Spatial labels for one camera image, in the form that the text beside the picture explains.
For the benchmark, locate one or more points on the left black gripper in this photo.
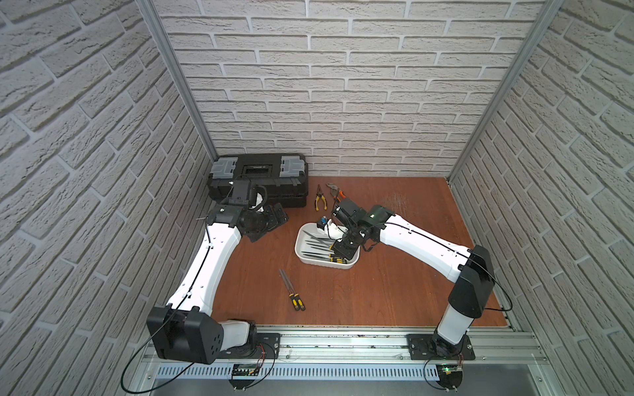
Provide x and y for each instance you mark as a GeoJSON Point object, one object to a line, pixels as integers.
{"type": "Point", "coordinates": [272, 219]}

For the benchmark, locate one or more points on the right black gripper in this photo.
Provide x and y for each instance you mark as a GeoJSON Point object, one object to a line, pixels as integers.
{"type": "Point", "coordinates": [339, 250]}

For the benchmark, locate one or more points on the file yellow black handle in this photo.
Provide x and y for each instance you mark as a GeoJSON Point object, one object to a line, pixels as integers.
{"type": "Point", "coordinates": [322, 239]}
{"type": "Point", "coordinates": [319, 247]}
{"type": "Point", "coordinates": [326, 258]}

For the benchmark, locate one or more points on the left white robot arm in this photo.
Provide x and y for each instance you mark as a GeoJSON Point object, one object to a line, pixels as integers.
{"type": "Point", "coordinates": [184, 329]}

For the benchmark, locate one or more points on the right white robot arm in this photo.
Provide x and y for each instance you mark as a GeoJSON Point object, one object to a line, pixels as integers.
{"type": "Point", "coordinates": [467, 268]}

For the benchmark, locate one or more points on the white rectangular storage box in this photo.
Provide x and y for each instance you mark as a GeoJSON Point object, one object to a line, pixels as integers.
{"type": "Point", "coordinates": [300, 247]}

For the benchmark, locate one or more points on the black plastic toolbox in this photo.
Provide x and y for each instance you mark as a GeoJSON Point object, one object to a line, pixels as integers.
{"type": "Point", "coordinates": [285, 176]}

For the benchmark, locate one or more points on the left controller board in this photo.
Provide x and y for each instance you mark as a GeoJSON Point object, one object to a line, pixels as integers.
{"type": "Point", "coordinates": [243, 376]}

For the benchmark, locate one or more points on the controller board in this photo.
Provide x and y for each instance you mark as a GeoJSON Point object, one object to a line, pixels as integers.
{"type": "Point", "coordinates": [450, 377]}
{"type": "Point", "coordinates": [243, 376]}

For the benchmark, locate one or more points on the right controller board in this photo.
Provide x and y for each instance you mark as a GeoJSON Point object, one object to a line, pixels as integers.
{"type": "Point", "coordinates": [450, 377]}

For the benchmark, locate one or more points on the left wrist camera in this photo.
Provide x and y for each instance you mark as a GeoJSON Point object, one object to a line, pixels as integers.
{"type": "Point", "coordinates": [248, 194]}

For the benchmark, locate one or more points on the orange handled pliers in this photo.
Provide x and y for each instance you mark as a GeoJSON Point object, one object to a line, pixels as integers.
{"type": "Point", "coordinates": [336, 193]}

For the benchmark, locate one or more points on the yellow handled pliers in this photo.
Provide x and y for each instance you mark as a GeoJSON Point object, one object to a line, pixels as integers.
{"type": "Point", "coordinates": [321, 202]}

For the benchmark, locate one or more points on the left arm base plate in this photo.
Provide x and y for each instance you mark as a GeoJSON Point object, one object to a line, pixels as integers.
{"type": "Point", "coordinates": [264, 344]}

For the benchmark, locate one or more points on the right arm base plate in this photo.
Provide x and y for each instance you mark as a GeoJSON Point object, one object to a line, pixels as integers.
{"type": "Point", "coordinates": [431, 346]}

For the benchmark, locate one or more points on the aluminium mounting rail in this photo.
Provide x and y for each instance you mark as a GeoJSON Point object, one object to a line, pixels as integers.
{"type": "Point", "coordinates": [358, 344]}

